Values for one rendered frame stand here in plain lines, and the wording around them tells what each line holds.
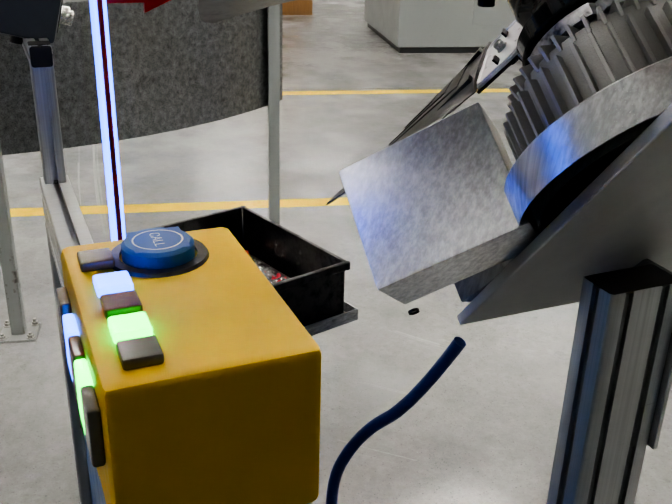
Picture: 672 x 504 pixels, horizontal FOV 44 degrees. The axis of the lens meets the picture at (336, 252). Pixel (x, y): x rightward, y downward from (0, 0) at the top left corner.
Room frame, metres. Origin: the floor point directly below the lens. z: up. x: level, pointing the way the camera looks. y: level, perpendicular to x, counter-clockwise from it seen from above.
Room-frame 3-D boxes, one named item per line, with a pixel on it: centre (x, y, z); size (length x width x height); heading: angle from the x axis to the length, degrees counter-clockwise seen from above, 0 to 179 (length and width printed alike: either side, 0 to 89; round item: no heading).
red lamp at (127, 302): (0.36, 0.10, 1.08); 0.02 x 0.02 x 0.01; 23
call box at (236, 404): (0.38, 0.08, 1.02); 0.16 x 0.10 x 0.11; 23
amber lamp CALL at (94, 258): (0.41, 0.13, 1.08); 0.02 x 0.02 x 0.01; 23
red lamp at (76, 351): (0.35, 0.12, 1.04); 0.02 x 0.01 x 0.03; 23
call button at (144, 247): (0.42, 0.10, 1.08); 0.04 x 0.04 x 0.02
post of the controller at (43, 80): (1.14, 0.41, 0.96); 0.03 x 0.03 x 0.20; 23
